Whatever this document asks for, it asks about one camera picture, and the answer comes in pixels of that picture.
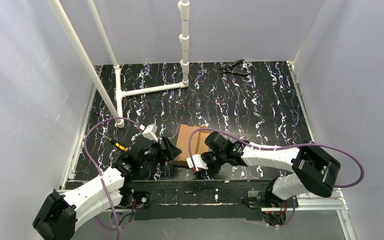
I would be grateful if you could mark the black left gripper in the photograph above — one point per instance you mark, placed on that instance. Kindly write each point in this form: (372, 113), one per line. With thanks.
(162, 149)

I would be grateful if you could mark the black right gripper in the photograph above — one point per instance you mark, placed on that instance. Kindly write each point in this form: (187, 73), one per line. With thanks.
(208, 158)

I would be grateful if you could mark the yellow black screwdriver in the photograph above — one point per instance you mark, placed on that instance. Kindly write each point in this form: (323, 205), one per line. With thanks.
(117, 144)

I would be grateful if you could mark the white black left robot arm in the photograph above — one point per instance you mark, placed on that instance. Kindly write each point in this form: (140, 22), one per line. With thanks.
(61, 214)

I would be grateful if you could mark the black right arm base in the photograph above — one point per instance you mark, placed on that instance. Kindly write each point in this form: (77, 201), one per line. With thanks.
(258, 199)

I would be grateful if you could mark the brown cardboard paper box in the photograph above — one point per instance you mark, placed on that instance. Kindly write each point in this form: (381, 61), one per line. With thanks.
(197, 144)

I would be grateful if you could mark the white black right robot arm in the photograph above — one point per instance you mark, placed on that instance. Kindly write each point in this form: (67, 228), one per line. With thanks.
(312, 169)

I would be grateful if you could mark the aluminium rail frame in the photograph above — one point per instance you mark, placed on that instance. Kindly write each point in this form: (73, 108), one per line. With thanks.
(173, 197)

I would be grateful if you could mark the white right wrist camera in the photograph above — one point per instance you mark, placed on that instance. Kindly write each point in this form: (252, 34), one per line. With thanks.
(196, 163)

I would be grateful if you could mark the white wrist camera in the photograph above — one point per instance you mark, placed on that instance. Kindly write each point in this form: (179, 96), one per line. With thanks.
(149, 132)
(196, 163)

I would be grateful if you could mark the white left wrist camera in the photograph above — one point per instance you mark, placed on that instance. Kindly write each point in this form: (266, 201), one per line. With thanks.
(149, 132)

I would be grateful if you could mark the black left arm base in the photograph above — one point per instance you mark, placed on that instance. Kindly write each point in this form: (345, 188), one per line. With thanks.
(132, 199)

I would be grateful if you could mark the black pliers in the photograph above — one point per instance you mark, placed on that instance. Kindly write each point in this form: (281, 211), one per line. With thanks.
(230, 69)

